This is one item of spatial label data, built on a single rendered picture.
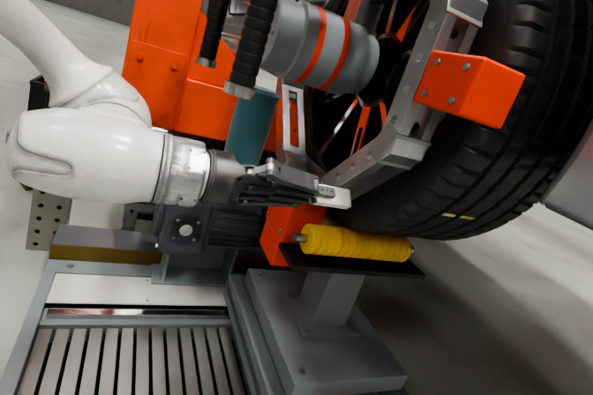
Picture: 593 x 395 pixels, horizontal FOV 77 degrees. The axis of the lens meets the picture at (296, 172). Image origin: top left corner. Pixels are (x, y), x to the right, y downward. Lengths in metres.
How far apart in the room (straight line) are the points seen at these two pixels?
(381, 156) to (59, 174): 0.40
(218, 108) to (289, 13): 0.55
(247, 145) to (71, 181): 0.44
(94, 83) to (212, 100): 0.61
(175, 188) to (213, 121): 0.71
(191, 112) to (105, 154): 0.72
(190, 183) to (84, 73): 0.22
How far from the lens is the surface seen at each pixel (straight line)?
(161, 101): 1.14
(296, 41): 0.67
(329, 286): 0.93
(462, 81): 0.49
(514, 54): 0.58
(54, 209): 1.42
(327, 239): 0.73
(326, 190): 0.57
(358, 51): 0.72
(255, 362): 0.97
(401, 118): 0.54
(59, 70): 0.61
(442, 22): 0.55
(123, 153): 0.46
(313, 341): 0.97
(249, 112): 0.82
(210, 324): 1.17
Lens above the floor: 0.82
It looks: 16 degrees down
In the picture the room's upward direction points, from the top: 18 degrees clockwise
